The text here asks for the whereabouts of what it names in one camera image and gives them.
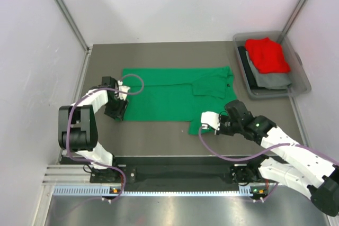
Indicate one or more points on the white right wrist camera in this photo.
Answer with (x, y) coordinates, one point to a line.
(210, 120)

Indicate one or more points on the green t shirt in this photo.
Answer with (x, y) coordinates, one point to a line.
(177, 95)

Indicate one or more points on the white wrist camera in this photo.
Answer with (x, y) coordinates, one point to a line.
(210, 120)
(122, 91)

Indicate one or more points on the black folded t shirt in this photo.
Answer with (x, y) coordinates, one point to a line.
(249, 75)

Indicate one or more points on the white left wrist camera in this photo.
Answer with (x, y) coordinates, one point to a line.
(122, 91)

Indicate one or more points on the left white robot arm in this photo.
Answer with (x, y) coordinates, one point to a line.
(83, 133)

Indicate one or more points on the aluminium frame rail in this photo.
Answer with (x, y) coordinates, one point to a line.
(65, 175)

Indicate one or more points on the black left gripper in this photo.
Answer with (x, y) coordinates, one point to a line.
(119, 113)

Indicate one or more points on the slotted cable duct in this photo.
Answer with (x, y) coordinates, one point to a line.
(108, 191)

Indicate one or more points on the grey folded t shirt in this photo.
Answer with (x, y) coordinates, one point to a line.
(271, 80)

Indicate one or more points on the clear plastic bin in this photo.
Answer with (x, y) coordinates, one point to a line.
(299, 81)

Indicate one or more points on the red folded t shirt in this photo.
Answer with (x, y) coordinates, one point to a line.
(267, 56)

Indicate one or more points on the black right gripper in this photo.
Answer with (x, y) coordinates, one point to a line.
(222, 117)

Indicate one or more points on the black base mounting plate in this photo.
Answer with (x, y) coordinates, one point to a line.
(180, 174)

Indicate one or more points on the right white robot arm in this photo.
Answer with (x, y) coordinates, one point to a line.
(305, 171)

